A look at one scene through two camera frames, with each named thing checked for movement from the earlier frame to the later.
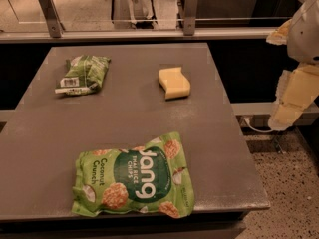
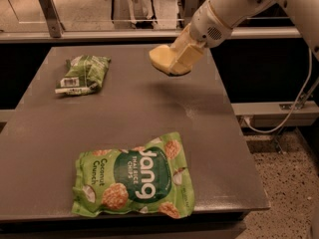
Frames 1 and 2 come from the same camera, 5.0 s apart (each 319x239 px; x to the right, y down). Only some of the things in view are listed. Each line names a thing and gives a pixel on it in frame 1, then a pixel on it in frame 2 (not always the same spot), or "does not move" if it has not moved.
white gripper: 305,34 to 208,27
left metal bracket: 55,25 does not move
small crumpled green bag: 85,74 does not move
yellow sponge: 173,82 to 162,57
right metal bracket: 190,9 does not move
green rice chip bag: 149,178 does not move
